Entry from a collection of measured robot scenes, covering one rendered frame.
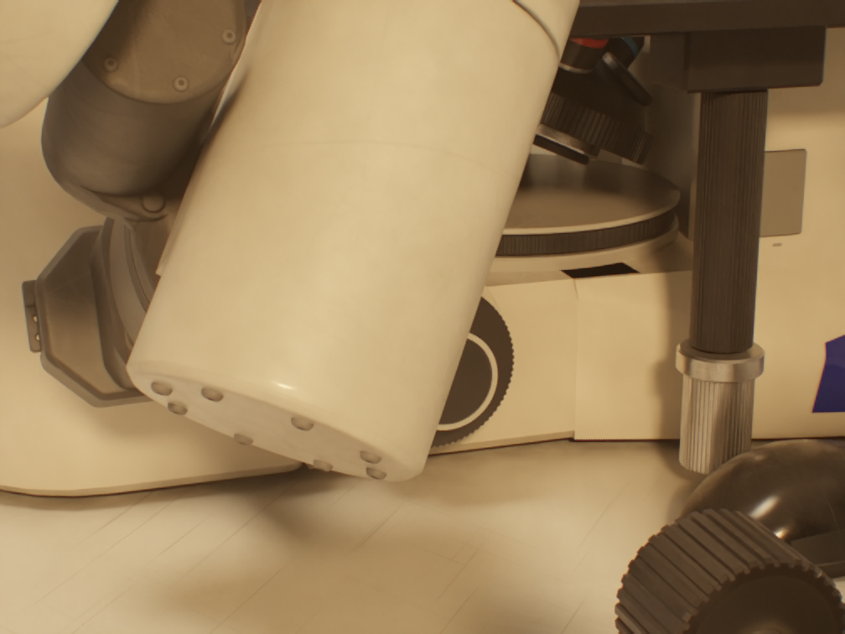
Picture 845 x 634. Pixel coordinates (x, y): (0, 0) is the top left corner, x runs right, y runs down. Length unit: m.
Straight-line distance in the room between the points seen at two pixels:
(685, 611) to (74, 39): 0.15
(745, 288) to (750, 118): 0.06
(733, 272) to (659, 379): 0.08
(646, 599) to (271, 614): 0.25
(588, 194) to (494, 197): 0.40
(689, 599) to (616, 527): 0.31
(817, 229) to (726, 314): 0.10
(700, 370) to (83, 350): 0.23
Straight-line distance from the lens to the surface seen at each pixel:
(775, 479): 0.59
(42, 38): 0.30
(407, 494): 0.65
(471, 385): 0.61
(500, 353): 0.63
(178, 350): 0.33
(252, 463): 0.65
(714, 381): 0.63
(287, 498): 0.64
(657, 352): 0.68
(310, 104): 0.33
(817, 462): 0.60
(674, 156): 0.80
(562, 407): 0.68
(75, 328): 0.52
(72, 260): 0.53
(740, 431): 0.64
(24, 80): 0.30
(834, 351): 0.70
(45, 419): 0.63
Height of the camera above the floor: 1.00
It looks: 17 degrees down
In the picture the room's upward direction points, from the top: straight up
